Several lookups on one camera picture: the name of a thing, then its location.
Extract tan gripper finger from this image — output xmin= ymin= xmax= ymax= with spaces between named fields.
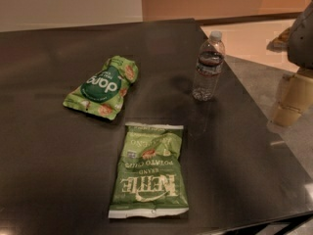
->
xmin=273 ymin=68 xmax=313 ymax=127
xmin=273 ymin=27 xmax=291 ymax=48

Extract clear plastic water bottle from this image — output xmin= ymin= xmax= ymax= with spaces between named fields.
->
xmin=192 ymin=30 xmax=225 ymax=101

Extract green Kettle jalapeno chip bag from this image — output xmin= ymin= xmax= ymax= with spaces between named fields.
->
xmin=109 ymin=122 xmax=189 ymax=218

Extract green Dang snack bag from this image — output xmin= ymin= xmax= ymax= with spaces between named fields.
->
xmin=63 ymin=56 xmax=139 ymax=120

